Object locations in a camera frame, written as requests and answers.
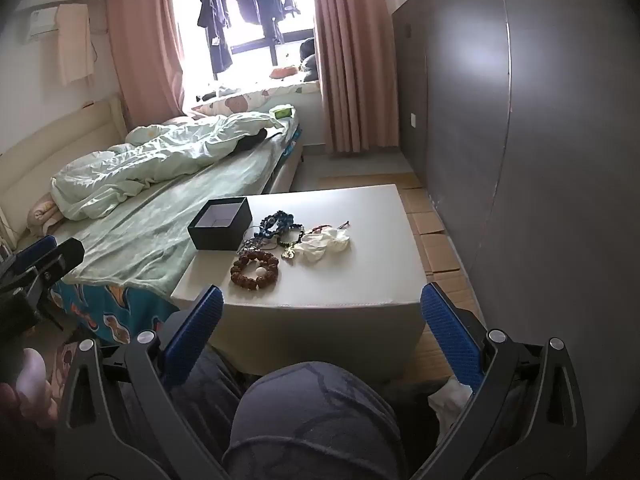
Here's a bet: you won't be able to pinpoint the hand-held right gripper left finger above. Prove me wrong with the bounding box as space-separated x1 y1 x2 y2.
55 285 226 480

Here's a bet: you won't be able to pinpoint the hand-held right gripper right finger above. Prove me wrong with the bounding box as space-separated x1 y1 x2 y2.
420 282 588 480

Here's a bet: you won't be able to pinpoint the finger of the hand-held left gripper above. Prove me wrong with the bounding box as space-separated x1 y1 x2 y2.
12 236 57 275
36 238 85 283

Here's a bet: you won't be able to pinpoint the brown wooden bead bracelet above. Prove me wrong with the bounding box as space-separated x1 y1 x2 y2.
230 250 279 289

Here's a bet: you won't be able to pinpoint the black jewelry box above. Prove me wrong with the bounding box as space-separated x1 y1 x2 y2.
187 197 253 252

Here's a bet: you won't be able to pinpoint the blue bead bracelet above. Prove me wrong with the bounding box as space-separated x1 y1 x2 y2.
257 212 304 238

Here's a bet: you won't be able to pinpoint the grey-green bead bracelet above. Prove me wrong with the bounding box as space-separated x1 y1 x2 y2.
276 226 305 249

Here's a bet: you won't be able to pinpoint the white fabric scrunchie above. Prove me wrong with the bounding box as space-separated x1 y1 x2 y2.
292 227 350 264

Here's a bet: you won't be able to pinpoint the red string bracelet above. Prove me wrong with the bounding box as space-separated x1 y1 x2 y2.
305 219 351 236

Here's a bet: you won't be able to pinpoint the person's left hand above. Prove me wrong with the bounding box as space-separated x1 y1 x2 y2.
0 347 58 431

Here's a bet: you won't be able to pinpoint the pink pillow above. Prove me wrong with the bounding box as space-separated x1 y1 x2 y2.
27 199 67 237

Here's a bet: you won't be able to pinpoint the white cloth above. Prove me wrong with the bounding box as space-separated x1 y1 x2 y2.
426 376 474 427

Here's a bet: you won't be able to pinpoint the blue printed mattress cover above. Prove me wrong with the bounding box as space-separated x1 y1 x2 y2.
50 280 176 345

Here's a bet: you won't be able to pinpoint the bed with green sheet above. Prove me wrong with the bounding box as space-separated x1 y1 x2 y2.
65 110 306 292

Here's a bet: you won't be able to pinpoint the flattened cardboard sheets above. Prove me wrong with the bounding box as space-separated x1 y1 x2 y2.
320 172 482 313

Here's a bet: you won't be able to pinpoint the cream bed headboard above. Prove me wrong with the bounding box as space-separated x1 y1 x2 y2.
0 96 126 243

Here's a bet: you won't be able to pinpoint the white low table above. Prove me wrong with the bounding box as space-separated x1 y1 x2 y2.
171 184 427 376

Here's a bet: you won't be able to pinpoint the light green duvet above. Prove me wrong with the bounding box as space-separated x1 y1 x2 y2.
50 112 286 222

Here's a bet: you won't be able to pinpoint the cream bed base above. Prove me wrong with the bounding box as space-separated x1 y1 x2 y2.
269 144 304 194

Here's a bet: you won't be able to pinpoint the black cloth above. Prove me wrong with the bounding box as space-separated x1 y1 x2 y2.
235 129 269 152

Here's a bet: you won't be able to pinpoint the pink hanging towel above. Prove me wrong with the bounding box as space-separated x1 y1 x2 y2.
54 2 97 87

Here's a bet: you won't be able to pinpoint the pink curtain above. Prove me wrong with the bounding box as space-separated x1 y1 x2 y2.
306 0 401 156
104 0 187 131

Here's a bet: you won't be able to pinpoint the white air conditioner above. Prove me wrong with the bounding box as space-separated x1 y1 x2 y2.
14 2 62 42

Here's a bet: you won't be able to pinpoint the printed windowsill cushion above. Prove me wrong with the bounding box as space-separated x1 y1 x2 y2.
191 81 321 117

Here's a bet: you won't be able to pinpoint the black bag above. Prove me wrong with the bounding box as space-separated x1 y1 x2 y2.
299 37 321 82

